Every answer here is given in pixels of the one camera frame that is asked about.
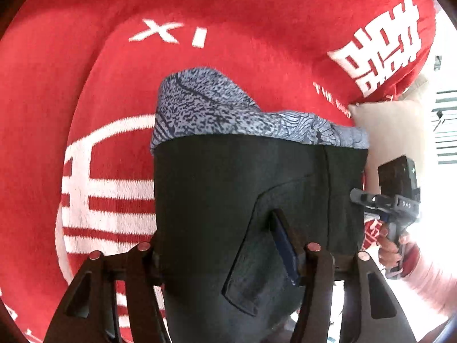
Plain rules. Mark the beige pillow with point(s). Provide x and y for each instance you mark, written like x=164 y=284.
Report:
x=398 y=128

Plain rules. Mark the red blanket with white characters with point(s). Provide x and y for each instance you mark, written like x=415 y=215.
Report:
x=79 y=83

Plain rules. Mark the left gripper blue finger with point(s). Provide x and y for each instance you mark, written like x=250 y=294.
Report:
x=288 y=246

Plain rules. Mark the person's right hand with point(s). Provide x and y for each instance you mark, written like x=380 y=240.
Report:
x=389 y=252

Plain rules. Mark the pink sleeved right forearm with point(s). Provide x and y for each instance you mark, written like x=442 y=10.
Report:
x=432 y=275

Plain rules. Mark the black pants with blue lining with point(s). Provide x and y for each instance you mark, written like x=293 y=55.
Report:
x=221 y=165

